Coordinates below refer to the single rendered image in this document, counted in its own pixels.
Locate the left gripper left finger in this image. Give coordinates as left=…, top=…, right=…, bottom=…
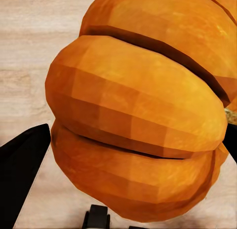
left=0, top=124, right=51, bottom=229

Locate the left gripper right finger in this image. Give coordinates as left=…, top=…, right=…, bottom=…
left=222, top=123, right=237, bottom=163

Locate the pumpkin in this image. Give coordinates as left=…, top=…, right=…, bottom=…
left=45, top=0, right=237, bottom=223

